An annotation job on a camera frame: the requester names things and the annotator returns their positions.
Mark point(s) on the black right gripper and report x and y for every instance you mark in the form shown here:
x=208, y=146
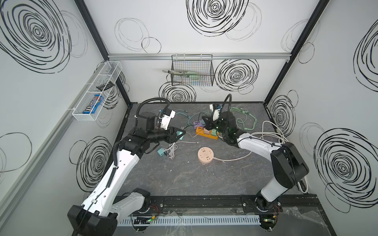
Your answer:
x=212, y=123

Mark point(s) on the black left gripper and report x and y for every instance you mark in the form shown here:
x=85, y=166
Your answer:
x=173, y=134

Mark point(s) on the orange power strip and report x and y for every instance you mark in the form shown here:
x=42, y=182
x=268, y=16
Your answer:
x=205, y=133

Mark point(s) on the teal charger adapter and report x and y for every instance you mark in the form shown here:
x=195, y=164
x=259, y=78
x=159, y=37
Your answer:
x=180, y=135
x=161, y=152

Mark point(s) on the purple power strip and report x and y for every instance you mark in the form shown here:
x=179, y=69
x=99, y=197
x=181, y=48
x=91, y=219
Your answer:
x=197, y=124

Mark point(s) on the round pink power socket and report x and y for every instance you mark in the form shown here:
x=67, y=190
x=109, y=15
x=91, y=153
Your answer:
x=205, y=155

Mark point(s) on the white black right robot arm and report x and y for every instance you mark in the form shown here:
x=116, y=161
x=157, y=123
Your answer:
x=288, y=165

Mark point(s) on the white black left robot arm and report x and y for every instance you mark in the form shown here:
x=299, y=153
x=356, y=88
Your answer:
x=99, y=214

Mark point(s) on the left black corrugated conduit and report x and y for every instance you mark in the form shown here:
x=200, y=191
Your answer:
x=152, y=101

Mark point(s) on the black remote control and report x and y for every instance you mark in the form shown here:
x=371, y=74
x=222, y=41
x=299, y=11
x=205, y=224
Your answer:
x=105, y=86

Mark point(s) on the blue candy packet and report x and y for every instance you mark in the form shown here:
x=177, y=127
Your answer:
x=93, y=104

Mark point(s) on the green tongs in basket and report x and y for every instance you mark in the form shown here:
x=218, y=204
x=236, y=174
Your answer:
x=183, y=76

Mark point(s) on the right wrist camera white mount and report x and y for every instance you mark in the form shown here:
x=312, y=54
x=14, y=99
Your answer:
x=215, y=109

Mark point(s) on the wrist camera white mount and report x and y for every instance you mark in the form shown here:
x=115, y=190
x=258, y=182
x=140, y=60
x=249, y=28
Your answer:
x=215, y=109
x=166, y=118

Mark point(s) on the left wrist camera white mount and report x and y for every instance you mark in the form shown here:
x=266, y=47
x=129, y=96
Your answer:
x=166, y=118

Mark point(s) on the white wire wall shelf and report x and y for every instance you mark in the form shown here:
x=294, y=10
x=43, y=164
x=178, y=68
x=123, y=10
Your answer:
x=105, y=72

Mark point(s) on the black wire wall basket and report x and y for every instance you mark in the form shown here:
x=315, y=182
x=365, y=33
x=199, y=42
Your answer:
x=192, y=70

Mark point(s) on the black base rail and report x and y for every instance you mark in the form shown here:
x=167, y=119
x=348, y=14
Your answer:
x=247, y=203

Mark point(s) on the white slotted cable duct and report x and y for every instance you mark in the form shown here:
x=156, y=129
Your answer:
x=209, y=220

